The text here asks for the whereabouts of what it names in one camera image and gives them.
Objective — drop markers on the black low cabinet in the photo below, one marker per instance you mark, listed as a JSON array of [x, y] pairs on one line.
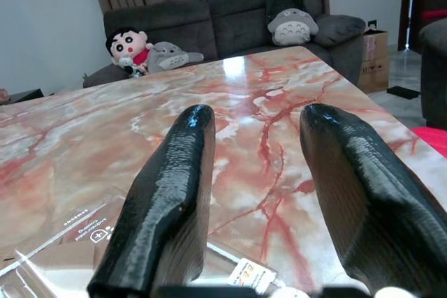
[[28, 95]]

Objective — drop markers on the dark grey long sofa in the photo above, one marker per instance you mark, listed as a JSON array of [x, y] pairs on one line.
[[181, 26]]

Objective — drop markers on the long grey totoro plush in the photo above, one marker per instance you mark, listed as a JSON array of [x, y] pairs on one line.
[[171, 57]]

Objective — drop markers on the dark grey short sofa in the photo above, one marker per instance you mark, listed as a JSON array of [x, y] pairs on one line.
[[434, 74]]

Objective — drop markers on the dark grey cushion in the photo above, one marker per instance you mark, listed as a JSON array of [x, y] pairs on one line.
[[338, 29]]

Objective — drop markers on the black wall socket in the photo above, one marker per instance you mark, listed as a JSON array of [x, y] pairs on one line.
[[372, 23]]

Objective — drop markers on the brown cardboard storage box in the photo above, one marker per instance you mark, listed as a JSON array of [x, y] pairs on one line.
[[375, 64]]

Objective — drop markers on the red cloth item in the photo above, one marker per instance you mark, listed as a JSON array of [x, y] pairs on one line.
[[434, 17]]

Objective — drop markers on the black flat floor item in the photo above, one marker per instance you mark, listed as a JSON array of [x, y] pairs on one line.
[[403, 92]]

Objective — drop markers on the round grey totoro plush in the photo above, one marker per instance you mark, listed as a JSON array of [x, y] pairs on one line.
[[291, 27]]

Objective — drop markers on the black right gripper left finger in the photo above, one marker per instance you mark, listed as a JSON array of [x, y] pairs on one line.
[[164, 186]]

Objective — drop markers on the boy doll plush red shirt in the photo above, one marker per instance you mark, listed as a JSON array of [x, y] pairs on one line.
[[125, 45]]

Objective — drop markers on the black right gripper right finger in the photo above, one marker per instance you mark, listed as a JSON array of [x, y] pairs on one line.
[[377, 193]]

